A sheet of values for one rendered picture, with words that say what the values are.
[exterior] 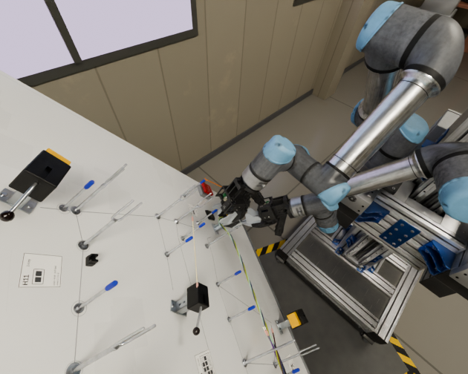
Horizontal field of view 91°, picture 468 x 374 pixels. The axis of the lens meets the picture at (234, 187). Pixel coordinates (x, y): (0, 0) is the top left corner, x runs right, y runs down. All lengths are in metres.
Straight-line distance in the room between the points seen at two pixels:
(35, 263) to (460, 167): 0.89
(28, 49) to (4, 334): 1.26
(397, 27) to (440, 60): 0.12
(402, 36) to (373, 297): 1.63
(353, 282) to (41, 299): 1.81
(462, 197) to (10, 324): 0.85
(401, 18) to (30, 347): 0.88
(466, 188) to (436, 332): 1.80
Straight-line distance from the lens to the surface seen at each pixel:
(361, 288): 1.98
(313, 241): 1.96
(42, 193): 0.42
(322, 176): 0.64
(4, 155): 0.54
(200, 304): 0.51
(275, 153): 0.57
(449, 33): 0.73
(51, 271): 0.45
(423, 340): 2.36
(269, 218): 0.87
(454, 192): 0.75
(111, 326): 0.46
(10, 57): 1.49
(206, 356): 0.60
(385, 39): 0.75
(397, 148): 1.09
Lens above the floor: 1.88
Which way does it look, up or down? 53 degrees down
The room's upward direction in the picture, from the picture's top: 5 degrees clockwise
